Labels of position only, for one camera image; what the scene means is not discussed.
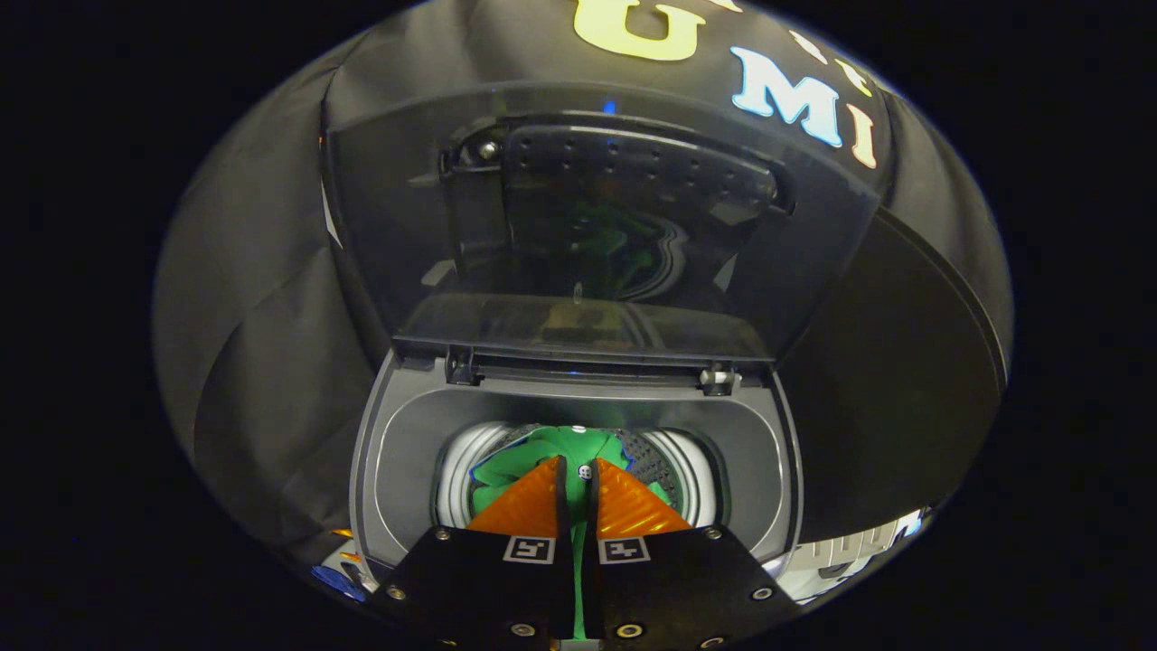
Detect dark washing machine lid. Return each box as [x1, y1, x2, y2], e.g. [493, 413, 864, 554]
[321, 81, 882, 363]

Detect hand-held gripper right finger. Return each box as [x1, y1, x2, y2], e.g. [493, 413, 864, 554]
[583, 457, 801, 650]

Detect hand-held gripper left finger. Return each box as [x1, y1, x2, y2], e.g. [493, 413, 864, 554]
[369, 455, 579, 650]

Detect black backdrop cloth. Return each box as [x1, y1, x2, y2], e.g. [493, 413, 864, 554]
[152, 0, 1013, 552]

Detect green polo shirt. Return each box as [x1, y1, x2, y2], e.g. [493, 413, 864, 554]
[470, 425, 674, 641]

